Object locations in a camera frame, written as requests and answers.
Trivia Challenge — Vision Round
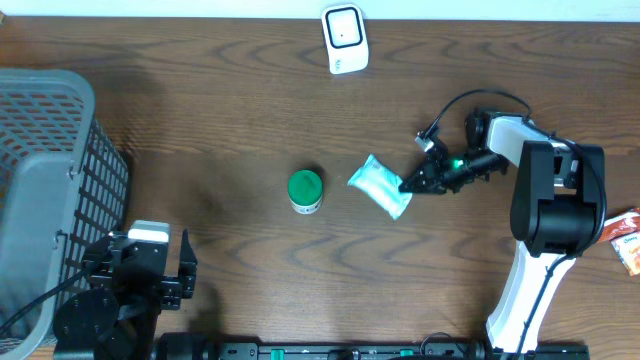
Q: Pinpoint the light blue wipes packet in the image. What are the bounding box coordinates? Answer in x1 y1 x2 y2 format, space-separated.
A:
347 154 413 220

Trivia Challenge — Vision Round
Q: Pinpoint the green lid jar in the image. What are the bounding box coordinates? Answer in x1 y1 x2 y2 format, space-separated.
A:
287 170 323 215

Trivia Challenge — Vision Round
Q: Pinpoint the red Top chocolate bar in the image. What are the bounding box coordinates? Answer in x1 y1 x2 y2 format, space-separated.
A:
598 208 639 243

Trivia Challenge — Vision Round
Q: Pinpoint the small orange snack box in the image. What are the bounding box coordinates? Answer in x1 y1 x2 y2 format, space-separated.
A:
611 232 640 276

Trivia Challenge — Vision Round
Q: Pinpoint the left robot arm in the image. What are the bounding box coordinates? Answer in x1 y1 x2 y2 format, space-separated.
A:
53 230 198 359

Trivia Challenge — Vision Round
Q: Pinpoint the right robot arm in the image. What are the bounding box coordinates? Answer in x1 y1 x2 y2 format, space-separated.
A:
399 110 607 359

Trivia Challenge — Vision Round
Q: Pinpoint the white barcode scanner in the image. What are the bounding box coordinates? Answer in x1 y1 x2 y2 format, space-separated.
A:
321 4 369 75

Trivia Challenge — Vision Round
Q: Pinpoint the grey plastic basket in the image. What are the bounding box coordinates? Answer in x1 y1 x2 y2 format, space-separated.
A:
0 68 130 360

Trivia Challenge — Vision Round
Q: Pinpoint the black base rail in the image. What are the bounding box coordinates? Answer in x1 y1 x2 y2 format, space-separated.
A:
149 333 591 360

